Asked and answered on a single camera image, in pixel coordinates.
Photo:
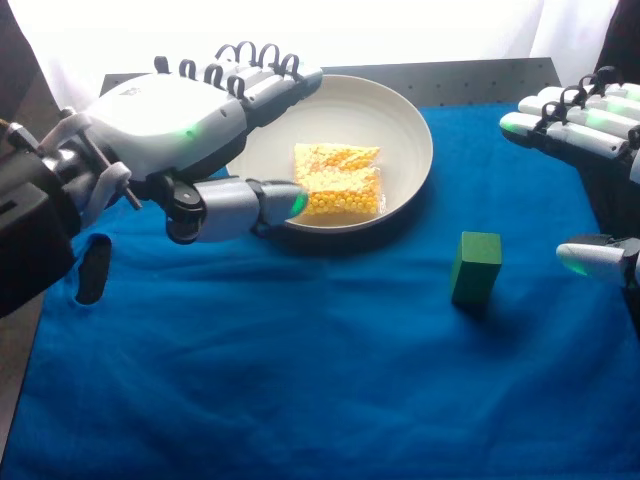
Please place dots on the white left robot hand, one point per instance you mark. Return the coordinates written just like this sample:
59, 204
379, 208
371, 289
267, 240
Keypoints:
160, 120

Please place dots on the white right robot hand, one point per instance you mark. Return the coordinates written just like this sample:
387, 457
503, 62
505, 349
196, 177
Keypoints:
585, 125

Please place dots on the green block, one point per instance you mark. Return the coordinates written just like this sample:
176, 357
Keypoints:
475, 270

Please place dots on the bag of yellow beads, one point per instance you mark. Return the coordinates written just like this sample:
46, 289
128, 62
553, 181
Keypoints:
345, 185

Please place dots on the cream round plate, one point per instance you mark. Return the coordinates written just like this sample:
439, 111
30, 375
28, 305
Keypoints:
350, 115

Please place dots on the black curtain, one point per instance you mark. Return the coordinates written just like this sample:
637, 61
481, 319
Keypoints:
622, 35
20, 60

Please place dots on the blue cloth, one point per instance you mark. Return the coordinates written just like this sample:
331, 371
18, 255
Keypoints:
250, 375

